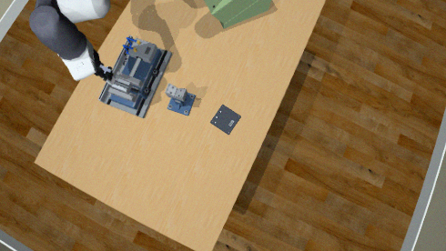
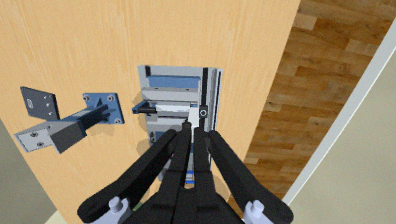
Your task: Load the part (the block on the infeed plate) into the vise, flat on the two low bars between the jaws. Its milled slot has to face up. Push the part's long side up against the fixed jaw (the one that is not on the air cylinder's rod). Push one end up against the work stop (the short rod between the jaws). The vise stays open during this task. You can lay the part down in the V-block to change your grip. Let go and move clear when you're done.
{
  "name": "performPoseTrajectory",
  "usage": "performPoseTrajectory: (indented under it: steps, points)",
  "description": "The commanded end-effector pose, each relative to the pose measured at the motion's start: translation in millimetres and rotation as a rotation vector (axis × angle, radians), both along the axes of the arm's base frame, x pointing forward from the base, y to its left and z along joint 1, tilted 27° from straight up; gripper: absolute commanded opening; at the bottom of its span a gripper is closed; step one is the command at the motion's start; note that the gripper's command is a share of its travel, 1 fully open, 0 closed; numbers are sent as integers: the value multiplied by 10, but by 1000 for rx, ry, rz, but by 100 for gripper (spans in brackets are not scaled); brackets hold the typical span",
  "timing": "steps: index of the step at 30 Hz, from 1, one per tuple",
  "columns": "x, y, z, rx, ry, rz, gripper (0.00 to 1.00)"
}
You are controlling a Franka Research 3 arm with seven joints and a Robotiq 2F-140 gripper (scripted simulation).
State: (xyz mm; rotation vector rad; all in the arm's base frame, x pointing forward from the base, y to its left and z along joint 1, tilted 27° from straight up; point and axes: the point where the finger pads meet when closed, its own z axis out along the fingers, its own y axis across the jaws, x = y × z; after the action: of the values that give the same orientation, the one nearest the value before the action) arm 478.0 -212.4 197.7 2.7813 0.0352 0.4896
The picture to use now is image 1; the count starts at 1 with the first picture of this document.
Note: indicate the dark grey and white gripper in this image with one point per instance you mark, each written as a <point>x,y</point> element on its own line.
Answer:
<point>100,70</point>

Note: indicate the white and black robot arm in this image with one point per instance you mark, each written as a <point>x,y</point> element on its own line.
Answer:
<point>57,32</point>

